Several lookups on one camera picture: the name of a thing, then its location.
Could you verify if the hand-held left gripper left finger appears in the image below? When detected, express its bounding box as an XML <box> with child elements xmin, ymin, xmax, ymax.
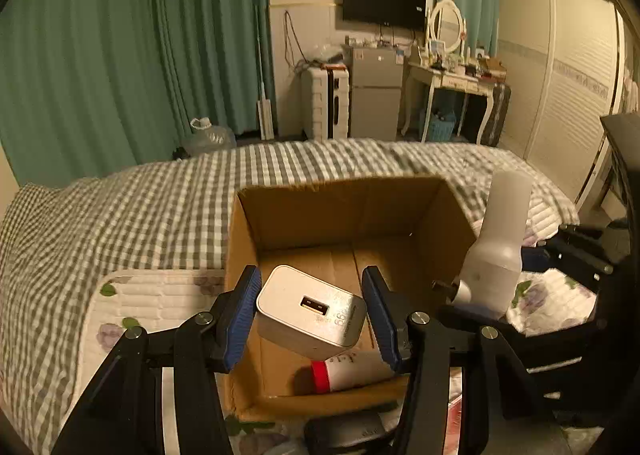
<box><xmin>52</xmin><ymin>265</ymin><xmax>263</xmax><ymax>455</ymax></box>

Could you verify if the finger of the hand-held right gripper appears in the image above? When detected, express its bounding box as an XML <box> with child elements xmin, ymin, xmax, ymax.
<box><xmin>520</xmin><ymin>223</ymin><xmax>615</xmax><ymax>292</ymax></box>
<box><xmin>432</xmin><ymin>280</ymin><xmax>603</xmax><ymax>373</ymax></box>

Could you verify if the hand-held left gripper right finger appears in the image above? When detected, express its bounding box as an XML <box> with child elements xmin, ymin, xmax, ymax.
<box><xmin>361</xmin><ymin>265</ymin><xmax>557</xmax><ymax>455</ymax></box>

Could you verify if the white USB charger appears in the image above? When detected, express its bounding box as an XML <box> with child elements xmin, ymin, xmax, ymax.
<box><xmin>256</xmin><ymin>264</ymin><xmax>368</xmax><ymax>360</ymax></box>

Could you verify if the white plastic bottle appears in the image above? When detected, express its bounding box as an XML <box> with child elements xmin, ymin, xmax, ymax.
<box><xmin>452</xmin><ymin>169</ymin><xmax>533</xmax><ymax>321</ymax></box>

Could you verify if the cardboard box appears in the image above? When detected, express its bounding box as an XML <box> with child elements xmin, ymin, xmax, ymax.
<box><xmin>220</xmin><ymin>176</ymin><xmax>478</xmax><ymax>423</ymax></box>

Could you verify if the white tube with red cap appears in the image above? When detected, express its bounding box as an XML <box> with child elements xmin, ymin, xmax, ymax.
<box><xmin>310</xmin><ymin>349</ymin><xmax>401</xmax><ymax>393</ymax></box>

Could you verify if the white floral quilt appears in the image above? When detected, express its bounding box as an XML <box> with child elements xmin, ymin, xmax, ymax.
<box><xmin>82</xmin><ymin>266</ymin><xmax>601</xmax><ymax>455</ymax></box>

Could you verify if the black case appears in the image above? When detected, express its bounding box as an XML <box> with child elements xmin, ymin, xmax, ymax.
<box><xmin>303</xmin><ymin>409</ymin><xmax>398</xmax><ymax>455</ymax></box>

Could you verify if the red packet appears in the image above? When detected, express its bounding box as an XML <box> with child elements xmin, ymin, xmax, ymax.
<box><xmin>445</xmin><ymin>395</ymin><xmax>466</xmax><ymax>446</ymax></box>

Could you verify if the grey checked blanket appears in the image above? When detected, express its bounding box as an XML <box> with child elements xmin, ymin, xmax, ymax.
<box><xmin>0</xmin><ymin>138</ymin><xmax>581</xmax><ymax>455</ymax></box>

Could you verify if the white sliding wardrobe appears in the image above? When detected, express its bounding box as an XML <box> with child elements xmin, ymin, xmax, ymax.
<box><xmin>496</xmin><ymin>0</ymin><xmax>628</xmax><ymax>203</ymax></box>

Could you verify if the black suitcase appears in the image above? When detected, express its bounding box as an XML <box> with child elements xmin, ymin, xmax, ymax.
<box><xmin>476</xmin><ymin>82</ymin><xmax>512</xmax><ymax>147</ymax></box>

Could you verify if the clear water jug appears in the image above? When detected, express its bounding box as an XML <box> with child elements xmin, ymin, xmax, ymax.
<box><xmin>180</xmin><ymin>117</ymin><xmax>238</xmax><ymax>157</ymax></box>

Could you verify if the blue plastic basket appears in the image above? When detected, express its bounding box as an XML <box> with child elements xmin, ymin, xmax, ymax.
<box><xmin>424</xmin><ymin>114</ymin><xmax>457</xmax><ymax>142</ymax></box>

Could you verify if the white flat mop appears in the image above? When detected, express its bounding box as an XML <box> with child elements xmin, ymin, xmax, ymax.
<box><xmin>254</xmin><ymin>5</ymin><xmax>276</xmax><ymax>141</ymax></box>

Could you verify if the white dressing table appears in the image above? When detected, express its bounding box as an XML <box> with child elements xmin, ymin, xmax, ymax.
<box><xmin>399</xmin><ymin>55</ymin><xmax>503</xmax><ymax>145</ymax></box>

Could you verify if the white suitcase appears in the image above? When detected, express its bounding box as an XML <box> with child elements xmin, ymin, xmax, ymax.
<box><xmin>301</xmin><ymin>65</ymin><xmax>352</xmax><ymax>139</ymax></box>

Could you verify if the silver small fridge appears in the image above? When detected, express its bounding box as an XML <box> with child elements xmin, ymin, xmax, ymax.
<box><xmin>343</xmin><ymin>44</ymin><xmax>406</xmax><ymax>141</ymax></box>

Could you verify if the white oval mirror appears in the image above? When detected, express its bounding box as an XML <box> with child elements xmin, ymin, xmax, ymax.
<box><xmin>429</xmin><ymin>0</ymin><xmax>464</xmax><ymax>54</ymax></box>

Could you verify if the clear plastic bag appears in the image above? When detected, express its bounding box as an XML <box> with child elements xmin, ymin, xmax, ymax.
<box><xmin>304</xmin><ymin>42</ymin><xmax>347</xmax><ymax>69</ymax></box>

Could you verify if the wide green curtain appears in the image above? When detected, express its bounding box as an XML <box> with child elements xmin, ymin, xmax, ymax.
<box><xmin>0</xmin><ymin>0</ymin><xmax>277</xmax><ymax>188</ymax></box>

